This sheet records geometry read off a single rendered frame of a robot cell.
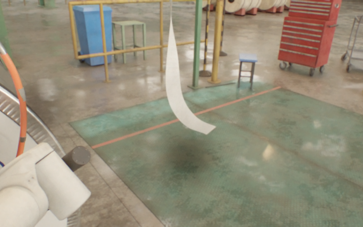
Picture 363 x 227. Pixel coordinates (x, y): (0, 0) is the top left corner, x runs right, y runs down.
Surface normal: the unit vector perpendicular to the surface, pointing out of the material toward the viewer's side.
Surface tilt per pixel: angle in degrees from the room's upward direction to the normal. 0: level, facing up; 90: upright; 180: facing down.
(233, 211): 0
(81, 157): 50
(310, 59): 90
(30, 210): 70
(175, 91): 89
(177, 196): 0
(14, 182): 32
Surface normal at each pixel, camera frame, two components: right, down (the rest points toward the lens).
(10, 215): 0.76, -0.65
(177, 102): 0.36, 0.47
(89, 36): 0.60, 0.39
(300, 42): -0.72, 0.27
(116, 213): 0.02, -0.91
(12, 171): -0.18, -0.54
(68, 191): 0.57, -0.32
